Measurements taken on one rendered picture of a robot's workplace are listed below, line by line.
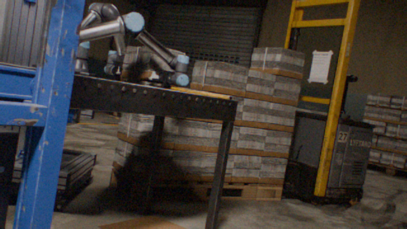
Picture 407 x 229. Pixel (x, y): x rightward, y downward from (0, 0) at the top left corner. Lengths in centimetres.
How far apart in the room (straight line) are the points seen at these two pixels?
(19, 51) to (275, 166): 222
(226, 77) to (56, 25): 227
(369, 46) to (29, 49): 783
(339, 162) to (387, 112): 380
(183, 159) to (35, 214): 208
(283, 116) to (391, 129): 424
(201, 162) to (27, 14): 159
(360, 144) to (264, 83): 122
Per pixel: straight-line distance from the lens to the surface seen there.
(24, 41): 310
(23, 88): 151
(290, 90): 394
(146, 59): 317
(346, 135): 430
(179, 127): 330
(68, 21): 139
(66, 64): 139
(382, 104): 804
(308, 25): 448
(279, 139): 393
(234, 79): 355
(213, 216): 264
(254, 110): 371
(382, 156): 802
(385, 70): 976
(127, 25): 273
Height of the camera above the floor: 81
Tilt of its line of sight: 3 degrees down
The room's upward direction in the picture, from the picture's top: 9 degrees clockwise
